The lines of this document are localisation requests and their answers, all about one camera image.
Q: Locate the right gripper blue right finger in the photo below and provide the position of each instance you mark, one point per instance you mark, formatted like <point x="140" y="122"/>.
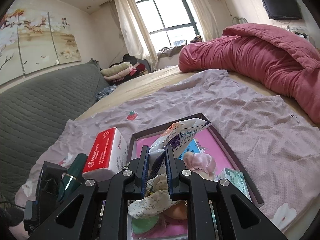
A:
<point x="173" y="181"/>

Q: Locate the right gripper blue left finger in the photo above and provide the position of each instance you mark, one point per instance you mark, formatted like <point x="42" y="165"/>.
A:
<point x="142" y="172"/>

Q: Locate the white blue wipes packet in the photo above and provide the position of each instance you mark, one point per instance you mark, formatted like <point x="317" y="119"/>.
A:
<point x="178" y="135"/>

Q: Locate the person's left hand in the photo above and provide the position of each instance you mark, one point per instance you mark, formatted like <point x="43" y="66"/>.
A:
<point x="12" y="226"/>

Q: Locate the dark green bottle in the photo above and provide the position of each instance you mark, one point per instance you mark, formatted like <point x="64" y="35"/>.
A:
<point x="73" y="177"/>

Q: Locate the cream teddy bear plush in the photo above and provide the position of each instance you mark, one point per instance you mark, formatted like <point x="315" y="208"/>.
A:
<point x="200" y="163"/>

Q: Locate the white floral cloth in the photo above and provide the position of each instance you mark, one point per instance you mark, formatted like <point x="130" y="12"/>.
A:
<point x="156" y="200"/>

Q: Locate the grey shallow box tray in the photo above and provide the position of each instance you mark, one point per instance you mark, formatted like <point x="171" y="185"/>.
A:
<point x="192" y="174"/>

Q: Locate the red tissue pack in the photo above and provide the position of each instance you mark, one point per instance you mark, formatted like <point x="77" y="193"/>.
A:
<point x="107" y="156"/>

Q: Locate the pink and blue book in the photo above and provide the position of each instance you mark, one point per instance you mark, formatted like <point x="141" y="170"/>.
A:
<point x="169" y="228"/>

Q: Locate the peach makeup sponge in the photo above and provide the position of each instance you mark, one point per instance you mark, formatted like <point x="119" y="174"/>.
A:
<point x="177" y="211"/>

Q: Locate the green makeup sponge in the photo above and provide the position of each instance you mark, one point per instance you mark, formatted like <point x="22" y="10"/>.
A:
<point x="142" y="226"/>

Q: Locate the small green tissue packet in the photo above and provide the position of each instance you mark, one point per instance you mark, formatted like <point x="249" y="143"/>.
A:
<point x="237" y="179"/>

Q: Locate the grey quilted headboard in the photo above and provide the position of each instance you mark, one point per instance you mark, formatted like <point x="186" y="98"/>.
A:
<point x="34" y="114"/>

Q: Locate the lilac bed sheet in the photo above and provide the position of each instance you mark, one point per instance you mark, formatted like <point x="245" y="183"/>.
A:
<point x="278" y="149"/>

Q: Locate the folded clothes stack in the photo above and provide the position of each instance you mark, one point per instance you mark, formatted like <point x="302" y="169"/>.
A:
<point x="129" y="68"/>

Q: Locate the cream curtain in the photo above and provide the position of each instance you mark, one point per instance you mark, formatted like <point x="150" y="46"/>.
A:
<point x="135" y="34"/>

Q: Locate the pink quilt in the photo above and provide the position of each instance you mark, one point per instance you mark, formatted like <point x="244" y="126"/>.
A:
<point x="279" y="59"/>

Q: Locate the flower wall painting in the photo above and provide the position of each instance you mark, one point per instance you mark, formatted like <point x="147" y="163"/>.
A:
<point x="32" y="40"/>

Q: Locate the window with dark frame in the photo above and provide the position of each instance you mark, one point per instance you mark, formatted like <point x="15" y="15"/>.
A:
<point x="169" y="23"/>

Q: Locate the black wall television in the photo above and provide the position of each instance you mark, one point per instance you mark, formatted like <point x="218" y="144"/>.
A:
<point x="282" y="9"/>

